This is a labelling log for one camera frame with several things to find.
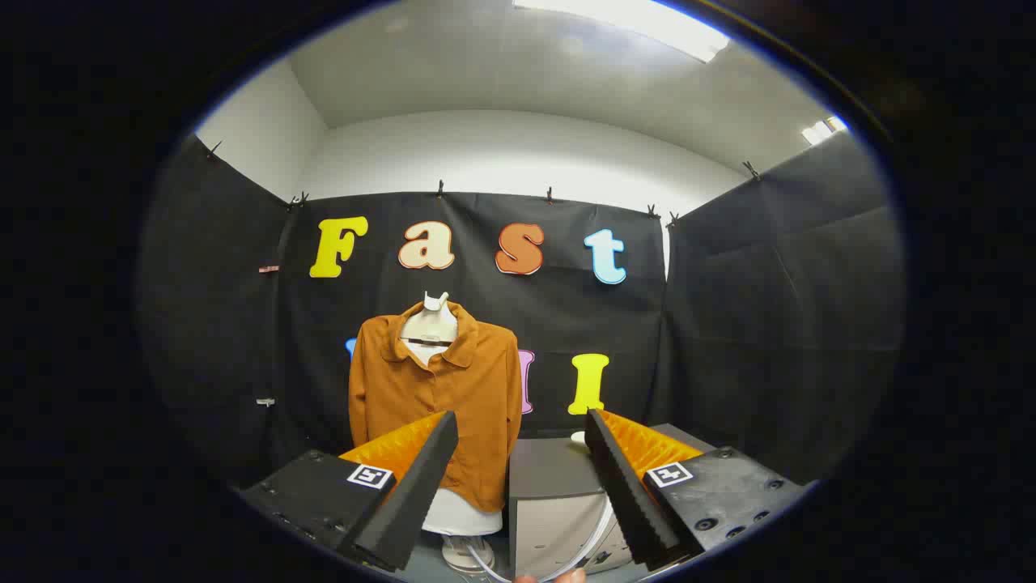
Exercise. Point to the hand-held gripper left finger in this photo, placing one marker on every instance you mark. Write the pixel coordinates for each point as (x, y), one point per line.
(405, 502)

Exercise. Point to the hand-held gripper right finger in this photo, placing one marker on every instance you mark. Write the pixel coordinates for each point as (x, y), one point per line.
(627, 494)

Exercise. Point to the orange-brown button shirt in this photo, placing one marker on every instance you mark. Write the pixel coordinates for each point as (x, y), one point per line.
(477, 405)

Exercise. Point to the grey cabinet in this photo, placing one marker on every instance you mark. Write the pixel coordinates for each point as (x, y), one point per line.
(550, 486)

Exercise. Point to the white mannequin stand base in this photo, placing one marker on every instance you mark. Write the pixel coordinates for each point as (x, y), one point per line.
(463, 555)

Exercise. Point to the white mannequin torso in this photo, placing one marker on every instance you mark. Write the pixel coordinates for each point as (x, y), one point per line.
(433, 324)

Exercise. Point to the black backdrop cloth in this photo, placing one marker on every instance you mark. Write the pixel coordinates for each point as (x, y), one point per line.
(753, 324)

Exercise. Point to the small ceiling light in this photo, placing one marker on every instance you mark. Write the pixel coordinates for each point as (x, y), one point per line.
(821, 129)

